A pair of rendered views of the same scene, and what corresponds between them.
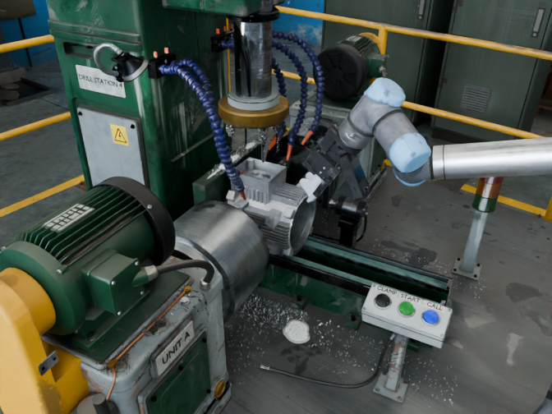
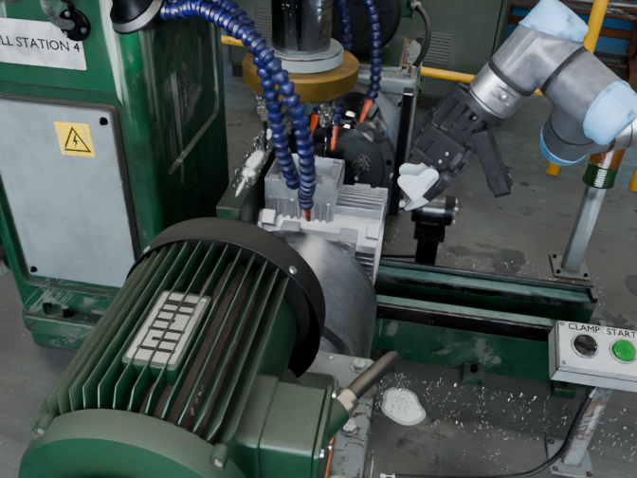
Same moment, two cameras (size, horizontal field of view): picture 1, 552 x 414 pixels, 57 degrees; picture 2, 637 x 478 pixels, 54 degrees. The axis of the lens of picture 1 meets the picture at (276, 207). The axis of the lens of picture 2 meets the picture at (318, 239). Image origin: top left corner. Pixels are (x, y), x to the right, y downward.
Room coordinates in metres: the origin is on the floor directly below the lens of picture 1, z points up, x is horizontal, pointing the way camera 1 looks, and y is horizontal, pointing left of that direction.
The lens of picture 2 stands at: (0.31, 0.32, 1.66)
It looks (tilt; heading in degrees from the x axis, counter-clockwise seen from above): 35 degrees down; 342
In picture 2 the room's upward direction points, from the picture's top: 2 degrees clockwise
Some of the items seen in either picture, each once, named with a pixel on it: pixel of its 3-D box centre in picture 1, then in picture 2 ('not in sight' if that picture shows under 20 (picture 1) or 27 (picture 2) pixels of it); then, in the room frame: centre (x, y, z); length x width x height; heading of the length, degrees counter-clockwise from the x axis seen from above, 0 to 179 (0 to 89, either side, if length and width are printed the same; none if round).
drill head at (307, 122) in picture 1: (315, 158); (345, 142); (1.50, -0.13, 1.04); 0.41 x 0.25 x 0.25; 153
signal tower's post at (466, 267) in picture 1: (481, 213); (594, 190); (1.23, -0.59, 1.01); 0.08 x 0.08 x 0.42; 63
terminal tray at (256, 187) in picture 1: (258, 180); (305, 187); (1.22, 0.05, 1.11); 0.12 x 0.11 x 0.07; 62
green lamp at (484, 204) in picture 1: (485, 200); (601, 172); (1.23, -0.59, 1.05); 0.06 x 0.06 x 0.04
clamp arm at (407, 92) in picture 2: (330, 169); (401, 155); (1.26, -0.15, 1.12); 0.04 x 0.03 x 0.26; 63
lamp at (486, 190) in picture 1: (489, 186); (608, 152); (1.23, -0.59, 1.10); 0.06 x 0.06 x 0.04
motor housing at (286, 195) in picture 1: (270, 213); (325, 234); (1.20, 0.01, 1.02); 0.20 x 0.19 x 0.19; 62
